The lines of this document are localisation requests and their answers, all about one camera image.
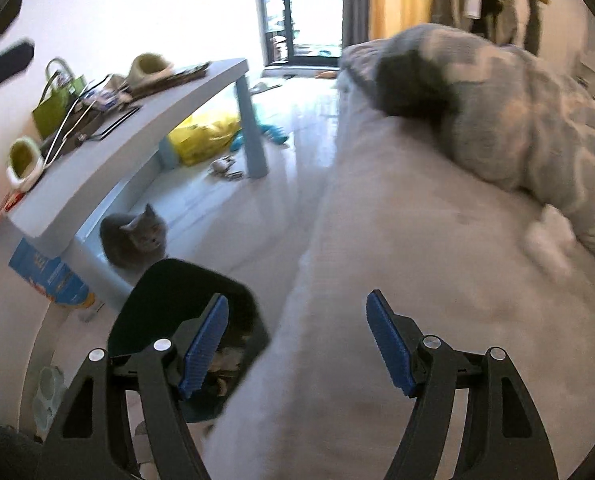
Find white tissue wad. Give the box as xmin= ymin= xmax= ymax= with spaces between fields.
xmin=523 ymin=204 xmax=576 ymax=283

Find black trash bin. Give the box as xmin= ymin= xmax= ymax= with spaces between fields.
xmin=107 ymin=259 xmax=270 ymax=424

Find green gift bag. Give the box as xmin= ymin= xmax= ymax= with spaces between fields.
xmin=32 ymin=58 xmax=86 ymax=140

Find green slipper near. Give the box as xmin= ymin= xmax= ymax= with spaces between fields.
xmin=6 ymin=136 xmax=45 ymax=193

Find green slipper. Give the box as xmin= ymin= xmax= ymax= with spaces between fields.
xmin=126 ymin=53 xmax=174 ymax=88
xmin=6 ymin=136 xmax=45 ymax=193

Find green slipper far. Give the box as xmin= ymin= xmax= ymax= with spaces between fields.
xmin=126 ymin=53 xmax=174 ymax=88

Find light blue side table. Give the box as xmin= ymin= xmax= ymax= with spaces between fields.
xmin=8 ymin=58 xmax=268 ymax=310

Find blue cardboard box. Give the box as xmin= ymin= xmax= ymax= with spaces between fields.
xmin=9 ymin=238 xmax=96 ymax=309

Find grey cat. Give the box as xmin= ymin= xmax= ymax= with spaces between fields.
xmin=99 ymin=204 xmax=168 ymax=271

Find bed with grey sheet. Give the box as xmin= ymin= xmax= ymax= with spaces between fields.
xmin=203 ymin=76 xmax=595 ymax=479

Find yellow plastic bag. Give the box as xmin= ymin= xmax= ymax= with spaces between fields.
xmin=168 ymin=113 xmax=241 ymax=166

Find small grey toy on floor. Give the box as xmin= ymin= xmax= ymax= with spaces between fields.
xmin=209 ymin=156 xmax=244 ymax=181

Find blue cat toy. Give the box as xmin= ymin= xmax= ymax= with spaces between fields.
xmin=229 ymin=125 xmax=289 ymax=153

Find blue patterned fleece blanket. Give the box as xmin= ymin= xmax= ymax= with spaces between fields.
xmin=340 ymin=23 xmax=595 ymax=255

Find grey curtain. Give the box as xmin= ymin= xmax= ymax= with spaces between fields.
xmin=342 ymin=0 xmax=370 ymax=48

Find hanging clothes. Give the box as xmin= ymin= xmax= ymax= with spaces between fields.
xmin=431 ymin=0 xmax=550 ymax=55

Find black wire rack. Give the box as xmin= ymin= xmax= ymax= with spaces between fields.
xmin=40 ymin=75 xmax=140 ymax=169

